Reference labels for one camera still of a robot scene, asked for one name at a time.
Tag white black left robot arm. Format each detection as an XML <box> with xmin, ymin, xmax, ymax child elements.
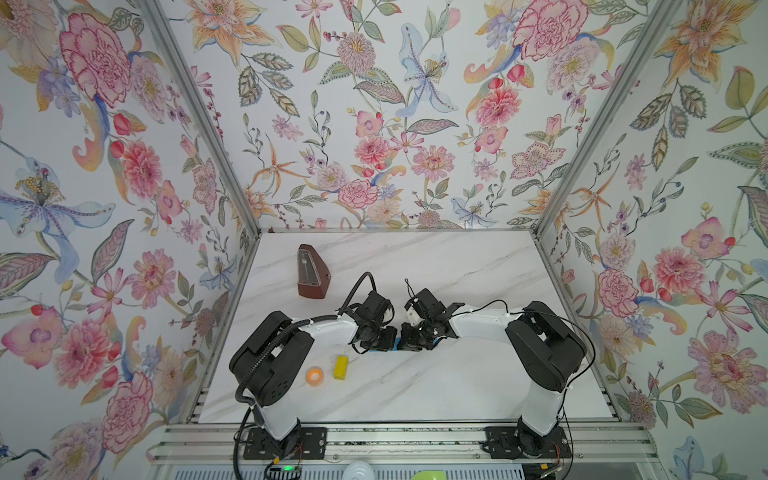
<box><xmin>229</xmin><ymin>291</ymin><xmax>396</xmax><ymax>441</ymax></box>

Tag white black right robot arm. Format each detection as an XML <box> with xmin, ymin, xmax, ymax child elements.
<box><xmin>397</xmin><ymin>289</ymin><xmax>590</xmax><ymax>440</ymax></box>

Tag yellow cylinder block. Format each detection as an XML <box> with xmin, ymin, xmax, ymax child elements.
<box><xmin>333</xmin><ymin>355</ymin><xmax>349</xmax><ymax>381</ymax></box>

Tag brown wooden metronome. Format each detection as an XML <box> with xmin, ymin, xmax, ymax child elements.
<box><xmin>297</xmin><ymin>244</ymin><xmax>331</xmax><ymax>300</ymax></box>

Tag orange tape roll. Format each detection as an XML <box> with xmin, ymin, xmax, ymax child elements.
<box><xmin>305</xmin><ymin>367</ymin><xmax>325</xmax><ymax>388</ymax></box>

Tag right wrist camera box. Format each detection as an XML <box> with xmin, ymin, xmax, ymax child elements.
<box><xmin>405</xmin><ymin>307</ymin><xmax>421</xmax><ymax>325</ymax></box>

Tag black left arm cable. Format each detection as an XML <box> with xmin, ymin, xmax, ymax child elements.
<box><xmin>338</xmin><ymin>271</ymin><xmax>378</xmax><ymax>316</ymax></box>

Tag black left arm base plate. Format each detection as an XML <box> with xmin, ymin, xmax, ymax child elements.
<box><xmin>241</xmin><ymin>426</ymin><xmax>328</xmax><ymax>460</ymax></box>

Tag white round object below rail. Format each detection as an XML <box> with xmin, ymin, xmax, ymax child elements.
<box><xmin>342</xmin><ymin>460</ymin><xmax>376</xmax><ymax>480</ymax></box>

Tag green object below rail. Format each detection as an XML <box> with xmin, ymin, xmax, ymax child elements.
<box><xmin>411</xmin><ymin>470</ymin><xmax>447</xmax><ymax>480</ymax></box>

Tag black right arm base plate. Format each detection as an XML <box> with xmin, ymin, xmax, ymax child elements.
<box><xmin>481</xmin><ymin>425</ymin><xmax>573</xmax><ymax>460</ymax></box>

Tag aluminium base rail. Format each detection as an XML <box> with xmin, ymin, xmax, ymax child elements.
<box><xmin>148</xmin><ymin>421</ymin><xmax>660</xmax><ymax>465</ymax></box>

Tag aluminium frame corner post left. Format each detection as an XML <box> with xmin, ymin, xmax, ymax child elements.
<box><xmin>134</xmin><ymin>0</ymin><xmax>262</xmax><ymax>238</ymax></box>

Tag aluminium frame corner post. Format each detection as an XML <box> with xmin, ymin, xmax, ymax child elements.
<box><xmin>533</xmin><ymin>0</ymin><xmax>682</xmax><ymax>238</ymax></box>
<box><xmin>134</xmin><ymin>0</ymin><xmax>262</xmax><ymax>238</ymax></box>

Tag aluminium frame corner post right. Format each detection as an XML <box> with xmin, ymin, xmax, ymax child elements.
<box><xmin>533</xmin><ymin>0</ymin><xmax>682</xmax><ymax>238</ymax></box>

